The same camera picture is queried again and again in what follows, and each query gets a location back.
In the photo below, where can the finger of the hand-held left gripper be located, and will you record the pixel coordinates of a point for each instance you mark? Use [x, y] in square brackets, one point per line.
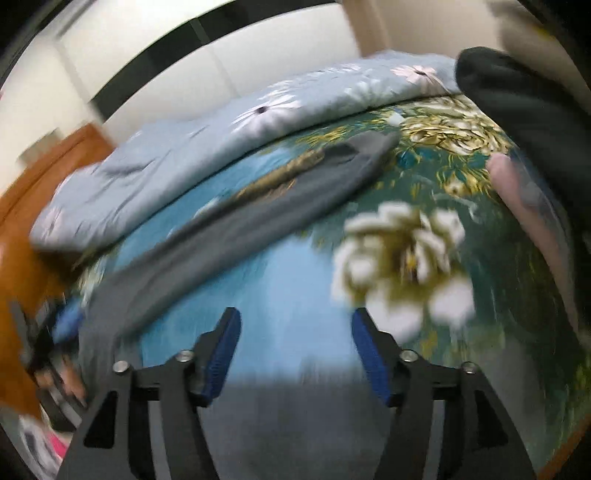
[68, 323]

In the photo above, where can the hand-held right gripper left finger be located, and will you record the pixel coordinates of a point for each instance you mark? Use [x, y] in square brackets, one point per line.
[221, 355]

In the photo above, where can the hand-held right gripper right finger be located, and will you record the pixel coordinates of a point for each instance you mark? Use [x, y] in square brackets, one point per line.
[371, 360]

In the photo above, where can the grey knit garment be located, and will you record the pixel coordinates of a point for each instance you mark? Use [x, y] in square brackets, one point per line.
[258, 217]

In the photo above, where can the orange wooden panel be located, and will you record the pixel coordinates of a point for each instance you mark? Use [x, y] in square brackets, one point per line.
[27, 240]

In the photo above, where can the teal floral bed sheet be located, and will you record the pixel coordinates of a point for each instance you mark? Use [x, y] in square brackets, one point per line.
[415, 207]

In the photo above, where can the light blue floral quilt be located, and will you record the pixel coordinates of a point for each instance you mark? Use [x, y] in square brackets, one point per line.
[194, 152]

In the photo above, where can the pale pink cloth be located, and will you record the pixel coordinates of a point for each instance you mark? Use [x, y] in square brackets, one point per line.
[526, 207]

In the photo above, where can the person's arm in dark sleeve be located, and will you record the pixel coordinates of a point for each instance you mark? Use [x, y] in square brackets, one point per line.
[521, 110]

